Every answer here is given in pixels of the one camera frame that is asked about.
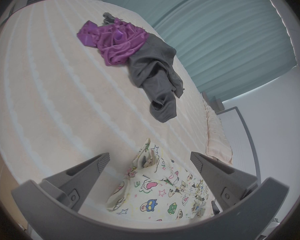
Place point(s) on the grey bedside table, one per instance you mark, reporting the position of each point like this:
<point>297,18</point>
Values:
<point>213,101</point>

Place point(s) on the grey garment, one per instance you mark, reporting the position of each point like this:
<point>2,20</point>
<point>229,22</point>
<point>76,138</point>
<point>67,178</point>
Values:
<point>108,17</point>

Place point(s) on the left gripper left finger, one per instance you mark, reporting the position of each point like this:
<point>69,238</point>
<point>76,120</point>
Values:
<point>82,179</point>

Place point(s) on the pink striped pillow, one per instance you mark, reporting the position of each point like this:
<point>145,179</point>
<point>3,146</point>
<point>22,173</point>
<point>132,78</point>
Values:
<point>217,139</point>

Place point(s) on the white printed pyjama top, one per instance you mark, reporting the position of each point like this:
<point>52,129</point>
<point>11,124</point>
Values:
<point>152,191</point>

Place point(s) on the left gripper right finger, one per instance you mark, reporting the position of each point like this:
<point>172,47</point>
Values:
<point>222,179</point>

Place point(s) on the blue-green curtain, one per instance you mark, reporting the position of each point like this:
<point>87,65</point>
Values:
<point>235,46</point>
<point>177,1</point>

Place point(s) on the bed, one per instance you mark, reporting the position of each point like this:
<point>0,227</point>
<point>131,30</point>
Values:
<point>52,84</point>

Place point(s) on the black garment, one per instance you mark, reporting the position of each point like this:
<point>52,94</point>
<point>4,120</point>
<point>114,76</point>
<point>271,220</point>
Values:
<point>155,79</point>

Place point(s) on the purple satin garment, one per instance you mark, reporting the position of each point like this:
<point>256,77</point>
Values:
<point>115,41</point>

